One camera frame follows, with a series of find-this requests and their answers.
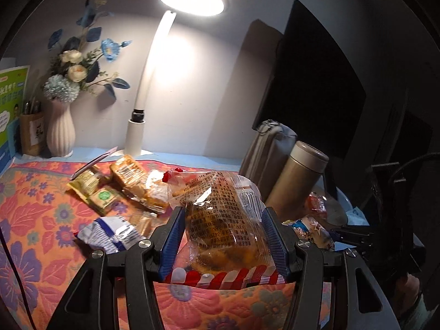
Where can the clear biscuit packet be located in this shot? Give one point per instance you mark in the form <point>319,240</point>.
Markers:
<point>142,221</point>

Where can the red striped bread packet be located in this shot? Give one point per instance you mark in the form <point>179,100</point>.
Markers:
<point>223,220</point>

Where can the black monitor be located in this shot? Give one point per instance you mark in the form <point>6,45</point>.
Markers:
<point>309,92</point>

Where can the purple blue snack packet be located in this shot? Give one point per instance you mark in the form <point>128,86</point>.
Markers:
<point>312,230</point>

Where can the person's right hand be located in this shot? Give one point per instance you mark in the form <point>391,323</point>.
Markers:
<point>407,288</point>

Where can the green book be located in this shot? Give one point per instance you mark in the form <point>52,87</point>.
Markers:
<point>10,110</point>

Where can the orange bread packet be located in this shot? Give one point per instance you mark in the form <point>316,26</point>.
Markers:
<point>129,172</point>
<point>151,196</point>

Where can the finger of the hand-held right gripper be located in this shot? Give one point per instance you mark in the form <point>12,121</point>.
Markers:
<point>354,235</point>

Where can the white desk lamp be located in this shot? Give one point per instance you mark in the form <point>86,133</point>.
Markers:
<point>147,75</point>

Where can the grey pencil case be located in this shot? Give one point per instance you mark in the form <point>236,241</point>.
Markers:
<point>264,158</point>

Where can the blue tissue pack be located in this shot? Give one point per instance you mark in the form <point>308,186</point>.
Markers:
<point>357,215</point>

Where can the beige thermos bottle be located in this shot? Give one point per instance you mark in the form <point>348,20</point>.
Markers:
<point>295,178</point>

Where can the woven round snack tray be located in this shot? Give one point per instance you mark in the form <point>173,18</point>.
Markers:
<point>338,215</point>

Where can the red snack packet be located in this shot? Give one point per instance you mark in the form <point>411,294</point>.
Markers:
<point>316,203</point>

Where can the yellow green snack packet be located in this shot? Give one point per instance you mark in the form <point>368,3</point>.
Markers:
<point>106,197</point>
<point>86,180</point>

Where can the floral orange blanket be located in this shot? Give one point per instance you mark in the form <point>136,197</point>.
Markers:
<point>44,213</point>

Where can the blue white snack packet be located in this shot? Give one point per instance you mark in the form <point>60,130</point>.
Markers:
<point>110,233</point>

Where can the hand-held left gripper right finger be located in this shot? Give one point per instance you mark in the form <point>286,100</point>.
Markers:
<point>275,244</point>

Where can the wooden pen holder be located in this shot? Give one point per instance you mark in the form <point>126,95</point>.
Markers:
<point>32,134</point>

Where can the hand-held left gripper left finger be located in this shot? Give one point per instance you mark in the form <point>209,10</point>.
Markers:
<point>170,240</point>

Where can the white ribbed vase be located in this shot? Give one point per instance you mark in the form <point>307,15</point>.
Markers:
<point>61,134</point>

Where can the artificial flower bouquet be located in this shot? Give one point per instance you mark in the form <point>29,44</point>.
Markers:
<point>74,58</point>

